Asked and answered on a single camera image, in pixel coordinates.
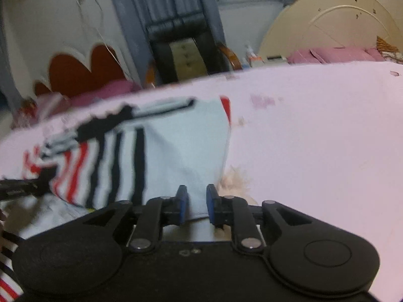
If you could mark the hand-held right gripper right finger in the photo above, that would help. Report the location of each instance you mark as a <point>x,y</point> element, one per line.
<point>211,206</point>

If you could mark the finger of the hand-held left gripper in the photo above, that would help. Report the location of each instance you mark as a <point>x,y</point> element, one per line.
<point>28,187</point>

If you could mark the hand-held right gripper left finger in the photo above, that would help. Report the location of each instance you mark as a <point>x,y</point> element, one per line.
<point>183,206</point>

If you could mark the red black striped white sweater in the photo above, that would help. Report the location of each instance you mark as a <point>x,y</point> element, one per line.
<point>182,138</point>

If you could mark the striped pink pillow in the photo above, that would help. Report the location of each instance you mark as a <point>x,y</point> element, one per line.
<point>47,107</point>

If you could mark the red black striped cloth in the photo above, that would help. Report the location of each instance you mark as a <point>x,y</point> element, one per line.
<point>8,270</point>

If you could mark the grey side curtain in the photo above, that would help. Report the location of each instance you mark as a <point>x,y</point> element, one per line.
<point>8,75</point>

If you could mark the red heart-shaped headboard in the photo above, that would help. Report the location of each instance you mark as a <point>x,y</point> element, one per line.
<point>82,72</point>

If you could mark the black beige armchair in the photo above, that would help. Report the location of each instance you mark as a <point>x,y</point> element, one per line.
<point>185,53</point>

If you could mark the small plastic bottle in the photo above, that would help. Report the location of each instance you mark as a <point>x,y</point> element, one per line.
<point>250,55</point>

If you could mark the white box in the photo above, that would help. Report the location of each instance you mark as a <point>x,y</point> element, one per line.
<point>276,59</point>

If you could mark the cream round headboard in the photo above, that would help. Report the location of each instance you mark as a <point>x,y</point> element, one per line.
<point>330,22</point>

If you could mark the orange patterned cloth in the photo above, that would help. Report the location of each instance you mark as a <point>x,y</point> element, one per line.
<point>388,50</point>

